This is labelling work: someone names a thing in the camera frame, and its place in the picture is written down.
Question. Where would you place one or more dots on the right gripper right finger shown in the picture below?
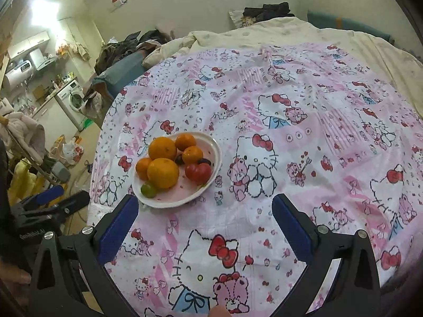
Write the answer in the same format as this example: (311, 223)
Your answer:
(355, 290)

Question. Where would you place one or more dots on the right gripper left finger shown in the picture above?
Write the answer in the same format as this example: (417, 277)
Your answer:
(53, 289)

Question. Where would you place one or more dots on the small mandarin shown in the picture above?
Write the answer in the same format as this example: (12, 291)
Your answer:
(142, 168)
(185, 140)
(191, 155)

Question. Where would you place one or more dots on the large orange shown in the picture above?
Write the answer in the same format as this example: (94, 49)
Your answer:
(162, 147)
(163, 173)

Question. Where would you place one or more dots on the red tomato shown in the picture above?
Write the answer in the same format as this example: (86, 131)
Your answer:
(202, 173)
(190, 171)

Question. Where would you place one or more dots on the dark purple grape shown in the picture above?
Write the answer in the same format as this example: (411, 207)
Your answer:
(204, 161)

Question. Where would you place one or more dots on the person's left hand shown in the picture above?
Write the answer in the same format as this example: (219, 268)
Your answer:
(13, 277)

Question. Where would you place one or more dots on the plastic bag on floor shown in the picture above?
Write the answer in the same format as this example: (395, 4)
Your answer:
(68, 153)

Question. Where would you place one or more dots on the grey plush jacket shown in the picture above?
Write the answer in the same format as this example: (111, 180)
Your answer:
(20, 130)

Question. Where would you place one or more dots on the yellow wooden rack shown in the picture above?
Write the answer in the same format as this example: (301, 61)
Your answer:
(28, 178)

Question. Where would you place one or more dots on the white washing machine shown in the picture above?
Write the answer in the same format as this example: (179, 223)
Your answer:
(70, 99)

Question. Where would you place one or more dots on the large orange in plate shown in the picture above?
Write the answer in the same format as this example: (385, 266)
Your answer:
(162, 147)

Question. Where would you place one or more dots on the white water heater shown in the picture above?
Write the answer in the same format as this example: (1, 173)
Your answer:
(16, 76)

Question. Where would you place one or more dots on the pink white ceramic plate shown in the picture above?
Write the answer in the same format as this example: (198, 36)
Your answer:
(185, 190)

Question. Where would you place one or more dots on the pink Hello Kitty bedsheet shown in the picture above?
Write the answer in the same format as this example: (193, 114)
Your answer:
(308, 121)

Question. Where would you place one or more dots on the teal blanket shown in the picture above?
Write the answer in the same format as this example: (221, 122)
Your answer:
(110, 83)

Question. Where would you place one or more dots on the small mandarin in plate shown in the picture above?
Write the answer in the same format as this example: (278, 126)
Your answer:
(185, 140)

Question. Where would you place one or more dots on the pile of dark clothes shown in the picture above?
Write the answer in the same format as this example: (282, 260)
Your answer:
(113, 52)

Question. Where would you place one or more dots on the cream quilt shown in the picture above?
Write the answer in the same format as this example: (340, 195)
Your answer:
(402, 69)

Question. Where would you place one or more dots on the dark clothes on pillow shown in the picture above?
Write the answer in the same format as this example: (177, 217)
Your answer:
(252, 15)

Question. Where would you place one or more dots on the red wall hook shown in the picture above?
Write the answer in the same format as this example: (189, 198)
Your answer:
(118, 3)

